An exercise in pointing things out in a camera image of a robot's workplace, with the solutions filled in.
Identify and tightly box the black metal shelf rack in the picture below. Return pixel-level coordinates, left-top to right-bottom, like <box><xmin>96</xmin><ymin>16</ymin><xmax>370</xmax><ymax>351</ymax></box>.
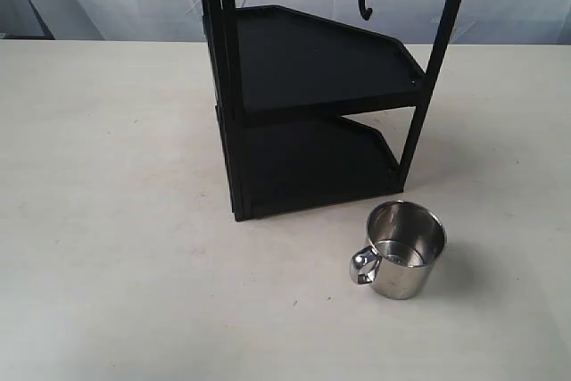
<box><xmin>202</xmin><ymin>0</ymin><xmax>462</xmax><ymax>221</ymax></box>

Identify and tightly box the stainless steel mug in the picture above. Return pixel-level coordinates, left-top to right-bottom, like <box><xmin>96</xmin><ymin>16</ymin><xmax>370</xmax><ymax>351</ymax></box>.
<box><xmin>349</xmin><ymin>201</ymin><xmax>447</xmax><ymax>300</ymax></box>

